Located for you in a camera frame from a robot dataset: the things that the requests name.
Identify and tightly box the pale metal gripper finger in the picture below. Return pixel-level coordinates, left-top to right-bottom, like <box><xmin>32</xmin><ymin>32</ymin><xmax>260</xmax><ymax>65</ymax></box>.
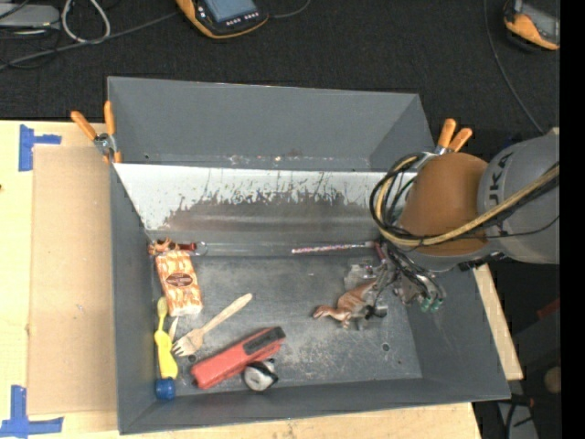
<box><xmin>352</xmin><ymin>303</ymin><xmax>390</xmax><ymax>332</ymax></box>
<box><xmin>344</xmin><ymin>262</ymin><xmax>386</xmax><ymax>291</ymax></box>

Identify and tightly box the brown toy dinosaur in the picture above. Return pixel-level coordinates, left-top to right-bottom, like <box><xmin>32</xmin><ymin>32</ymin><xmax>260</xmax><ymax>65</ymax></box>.
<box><xmin>312</xmin><ymin>281</ymin><xmax>381</xmax><ymax>331</ymax></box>

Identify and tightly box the clear stick with pink stripes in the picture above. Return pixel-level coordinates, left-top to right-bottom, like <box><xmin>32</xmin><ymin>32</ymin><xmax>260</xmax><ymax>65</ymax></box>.
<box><xmin>196</xmin><ymin>241</ymin><xmax>383</xmax><ymax>257</ymax></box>

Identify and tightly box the black and white round tape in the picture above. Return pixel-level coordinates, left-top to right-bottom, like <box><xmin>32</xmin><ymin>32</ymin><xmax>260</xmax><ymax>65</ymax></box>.
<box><xmin>241</xmin><ymin>359</ymin><xmax>280</xmax><ymax>393</ymax></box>

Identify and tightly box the red and black flat case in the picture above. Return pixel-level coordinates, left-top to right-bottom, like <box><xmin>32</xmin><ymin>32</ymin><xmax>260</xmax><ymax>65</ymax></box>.
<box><xmin>189</xmin><ymin>326</ymin><xmax>288</xmax><ymax>391</ymax></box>

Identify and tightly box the pale wooden fork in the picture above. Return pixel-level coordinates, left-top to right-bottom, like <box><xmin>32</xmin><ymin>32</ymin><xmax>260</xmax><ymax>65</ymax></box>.
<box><xmin>170</xmin><ymin>292</ymin><xmax>254</xmax><ymax>359</ymax></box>

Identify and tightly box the grey metal bin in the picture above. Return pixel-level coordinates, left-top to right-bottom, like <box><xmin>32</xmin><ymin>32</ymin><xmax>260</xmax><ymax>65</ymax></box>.
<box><xmin>105</xmin><ymin>75</ymin><xmax>513</xmax><ymax>435</ymax></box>

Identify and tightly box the orange and white patterned box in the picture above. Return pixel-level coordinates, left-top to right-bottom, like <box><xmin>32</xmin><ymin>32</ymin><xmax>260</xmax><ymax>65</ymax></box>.
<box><xmin>154</xmin><ymin>250</ymin><xmax>204</xmax><ymax>318</ymax></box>

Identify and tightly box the orange toy animal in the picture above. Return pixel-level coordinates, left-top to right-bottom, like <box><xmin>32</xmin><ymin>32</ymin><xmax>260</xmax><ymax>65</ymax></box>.
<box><xmin>147</xmin><ymin>238</ymin><xmax>178</xmax><ymax>257</ymax></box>

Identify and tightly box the yellow toothbrush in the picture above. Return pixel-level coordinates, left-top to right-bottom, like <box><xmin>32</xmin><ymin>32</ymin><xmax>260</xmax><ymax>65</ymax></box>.
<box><xmin>153</xmin><ymin>295</ymin><xmax>180</xmax><ymax>380</ymax></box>

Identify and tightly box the blue ball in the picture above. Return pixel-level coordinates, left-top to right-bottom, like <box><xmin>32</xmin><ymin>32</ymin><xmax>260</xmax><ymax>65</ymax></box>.
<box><xmin>154</xmin><ymin>377</ymin><xmax>177</xmax><ymax>402</ymax></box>

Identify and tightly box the brown cardboard board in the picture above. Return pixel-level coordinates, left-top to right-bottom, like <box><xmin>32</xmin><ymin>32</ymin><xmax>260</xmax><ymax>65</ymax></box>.
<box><xmin>26</xmin><ymin>144</ymin><xmax>121</xmax><ymax>416</ymax></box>

